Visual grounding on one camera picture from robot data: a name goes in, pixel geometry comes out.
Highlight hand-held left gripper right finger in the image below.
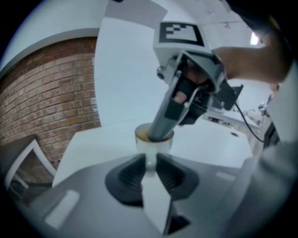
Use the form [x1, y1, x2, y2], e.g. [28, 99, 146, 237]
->
[156, 152, 200, 235]

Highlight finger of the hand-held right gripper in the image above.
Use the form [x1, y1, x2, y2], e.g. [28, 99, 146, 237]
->
[148, 75, 188, 143]

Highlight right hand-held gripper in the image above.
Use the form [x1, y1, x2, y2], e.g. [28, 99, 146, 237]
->
[153, 21, 244, 127]

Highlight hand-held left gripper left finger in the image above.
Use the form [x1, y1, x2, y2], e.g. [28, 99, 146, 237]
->
[105, 153, 146, 208]

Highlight white cup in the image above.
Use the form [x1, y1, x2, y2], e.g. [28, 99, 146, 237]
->
[134, 123, 175, 174]

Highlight person's right forearm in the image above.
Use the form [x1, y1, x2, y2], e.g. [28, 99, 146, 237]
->
[213, 34, 291, 85]

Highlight person's right hand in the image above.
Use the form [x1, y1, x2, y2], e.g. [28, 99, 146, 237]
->
[174, 66, 210, 104]

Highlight person's black shirt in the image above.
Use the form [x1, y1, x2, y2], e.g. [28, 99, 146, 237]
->
[225, 0, 291, 47]

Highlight black table with white legs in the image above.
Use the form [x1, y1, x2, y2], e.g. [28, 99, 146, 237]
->
[3, 136, 58, 203]

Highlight black cable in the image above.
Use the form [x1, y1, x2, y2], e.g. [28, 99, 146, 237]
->
[234, 102, 266, 143]

